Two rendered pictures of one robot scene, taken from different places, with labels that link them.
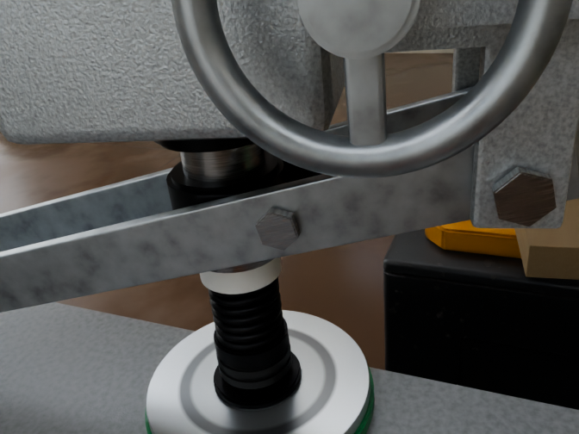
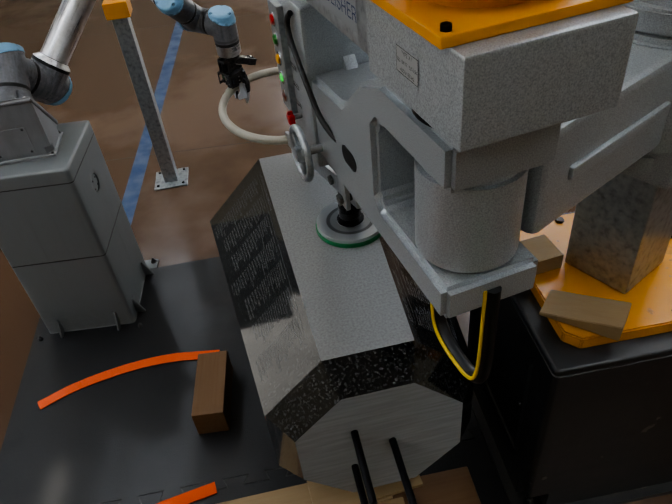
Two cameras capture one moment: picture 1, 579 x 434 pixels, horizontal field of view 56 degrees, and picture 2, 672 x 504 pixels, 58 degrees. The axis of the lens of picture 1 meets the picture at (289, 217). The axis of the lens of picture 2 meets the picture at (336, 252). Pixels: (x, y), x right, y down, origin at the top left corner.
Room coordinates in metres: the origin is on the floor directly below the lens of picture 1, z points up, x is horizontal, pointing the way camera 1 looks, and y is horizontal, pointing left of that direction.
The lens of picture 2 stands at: (-0.40, -1.23, 1.99)
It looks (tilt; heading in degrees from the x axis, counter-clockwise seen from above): 40 degrees down; 60
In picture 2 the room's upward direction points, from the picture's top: 7 degrees counter-clockwise
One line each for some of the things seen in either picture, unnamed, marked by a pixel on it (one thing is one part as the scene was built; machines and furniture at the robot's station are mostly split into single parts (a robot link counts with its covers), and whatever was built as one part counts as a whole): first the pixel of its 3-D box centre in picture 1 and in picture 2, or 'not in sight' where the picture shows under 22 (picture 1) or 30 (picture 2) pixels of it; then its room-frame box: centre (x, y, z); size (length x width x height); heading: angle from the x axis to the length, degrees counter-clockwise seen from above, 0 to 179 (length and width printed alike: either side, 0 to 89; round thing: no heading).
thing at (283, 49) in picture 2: not in sight; (284, 57); (0.30, 0.14, 1.37); 0.08 x 0.03 x 0.28; 77
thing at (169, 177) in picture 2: not in sight; (146, 98); (0.38, 2.04, 0.54); 0.20 x 0.20 x 1.09; 65
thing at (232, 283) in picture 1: (238, 252); not in sight; (0.40, 0.05, 0.98); 0.07 x 0.07 x 0.04
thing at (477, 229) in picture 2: not in sight; (467, 200); (0.25, -0.60, 1.34); 0.19 x 0.19 x 0.20
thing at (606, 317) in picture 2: not in sight; (584, 308); (0.67, -0.62, 0.80); 0.20 x 0.10 x 0.05; 114
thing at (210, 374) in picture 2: not in sight; (213, 390); (-0.12, 0.35, 0.07); 0.30 x 0.12 x 0.12; 61
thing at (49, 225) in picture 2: not in sight; (69, 232); (-0.31, 1.26, 0.43); 0.50 x 0.50 x 0.85; 61
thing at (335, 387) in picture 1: (258, 381); (350, 220); (0.40, 0.05, 0.84); 0.21 x 0.21 x 0.01
